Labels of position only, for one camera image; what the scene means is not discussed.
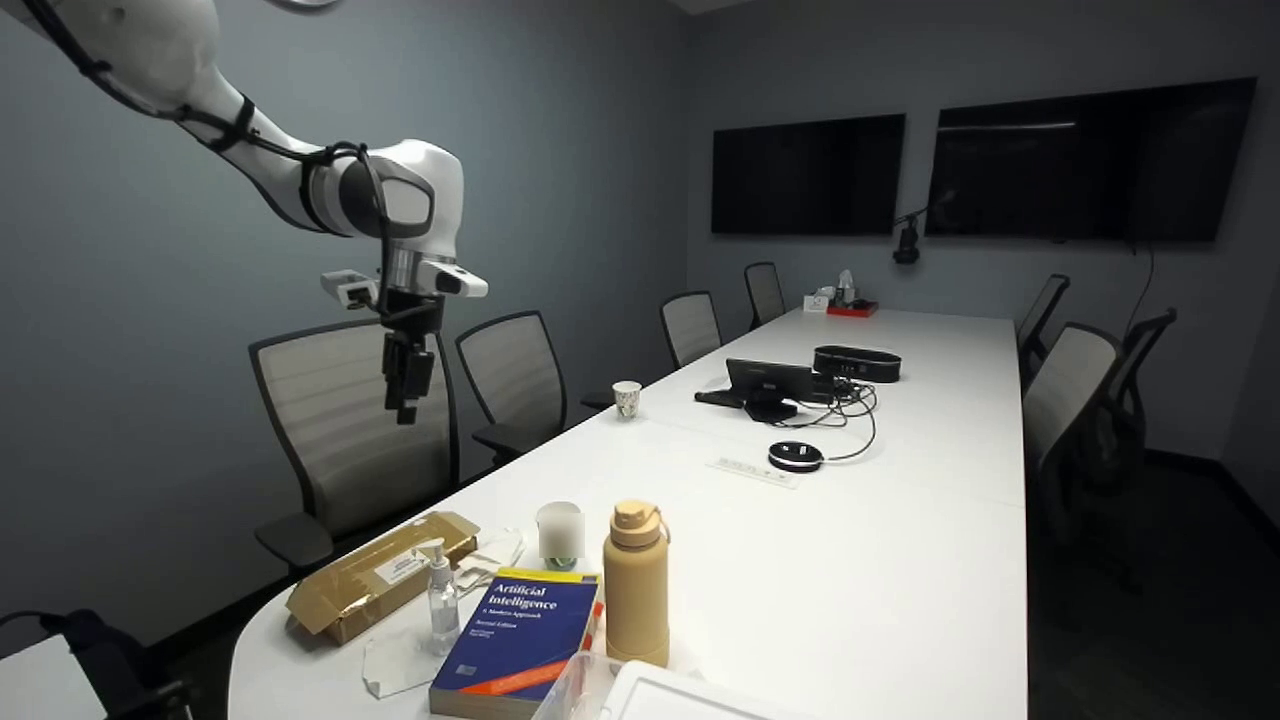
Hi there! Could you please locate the black video bar device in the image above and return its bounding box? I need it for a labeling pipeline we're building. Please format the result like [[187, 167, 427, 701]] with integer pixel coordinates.
[[808, 341, 904, 388]]

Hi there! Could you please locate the blue hardcover book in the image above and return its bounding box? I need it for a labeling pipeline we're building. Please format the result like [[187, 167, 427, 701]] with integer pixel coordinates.
[[424, 564, 606, 720]]

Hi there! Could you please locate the tan insulated flask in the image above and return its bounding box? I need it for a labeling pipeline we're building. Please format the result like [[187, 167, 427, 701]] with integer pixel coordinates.
[[599, 498, 677, 668]]

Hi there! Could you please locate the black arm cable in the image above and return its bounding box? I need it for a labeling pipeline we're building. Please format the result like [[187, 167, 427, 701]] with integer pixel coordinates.
[[16, 0, 405, 318]]

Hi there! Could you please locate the white flat board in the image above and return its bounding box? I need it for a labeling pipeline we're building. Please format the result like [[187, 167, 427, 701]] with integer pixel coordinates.
[[0, 627, 111, 720]]

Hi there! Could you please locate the black wall television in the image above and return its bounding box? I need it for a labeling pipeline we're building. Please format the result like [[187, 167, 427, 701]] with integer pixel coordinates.
[[709, 108, 907, 239], [925, 73, 1261, 248]]

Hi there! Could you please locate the small transparent pump bottle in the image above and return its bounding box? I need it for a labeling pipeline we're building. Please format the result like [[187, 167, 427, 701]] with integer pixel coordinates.
[[424, 541, 466, 651]]

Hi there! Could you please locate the grey mesh office chair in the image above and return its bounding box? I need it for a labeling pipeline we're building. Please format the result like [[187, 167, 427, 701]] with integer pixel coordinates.
[[452, 310, 580, 467], [244, 314, 466, 580], [1022, 322, 1123, 541], [1080, 306, 1182, 501], [1017, 269, 1076, 392], [740, 256, 792, 334], [655, 287, 723, 374]]

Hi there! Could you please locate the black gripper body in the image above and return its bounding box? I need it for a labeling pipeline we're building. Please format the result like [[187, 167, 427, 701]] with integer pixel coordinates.
[[378, 293, 449, 407]]

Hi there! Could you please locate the black touch control console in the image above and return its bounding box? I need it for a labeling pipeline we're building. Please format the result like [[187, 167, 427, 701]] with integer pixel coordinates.
[[689, 354, 859, 411]]

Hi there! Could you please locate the paper cup with green print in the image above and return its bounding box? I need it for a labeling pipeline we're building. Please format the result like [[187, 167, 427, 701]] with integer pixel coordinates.
[[531, 498, 585, 575]]

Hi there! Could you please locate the black conference webcam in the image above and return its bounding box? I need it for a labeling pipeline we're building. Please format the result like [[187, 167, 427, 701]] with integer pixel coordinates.
[[889, 206, 941, 269]]

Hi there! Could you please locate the clear plastic container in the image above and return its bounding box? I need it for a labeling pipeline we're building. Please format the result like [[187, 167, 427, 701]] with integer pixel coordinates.
[[530, 647, 784, 720]]

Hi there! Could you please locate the brown cardboard box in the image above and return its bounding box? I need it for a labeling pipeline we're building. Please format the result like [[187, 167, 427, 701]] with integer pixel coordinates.
[[284, 507, 486, 651]]

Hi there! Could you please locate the round black speakerphone puck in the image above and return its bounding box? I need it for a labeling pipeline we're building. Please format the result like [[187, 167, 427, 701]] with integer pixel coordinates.
[[763, 431, 827, 477]]

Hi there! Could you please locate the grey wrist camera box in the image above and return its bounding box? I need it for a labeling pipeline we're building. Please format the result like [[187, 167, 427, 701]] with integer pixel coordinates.
[[316, 264, 387, 318]]

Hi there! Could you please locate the clear plastic sheet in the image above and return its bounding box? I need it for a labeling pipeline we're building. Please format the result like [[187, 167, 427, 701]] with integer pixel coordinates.
[[358, 625, 452, 703]]

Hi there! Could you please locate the black table cable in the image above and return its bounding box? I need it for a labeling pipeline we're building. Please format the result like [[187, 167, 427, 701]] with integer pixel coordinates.
[[780, 381, 883, 467]]

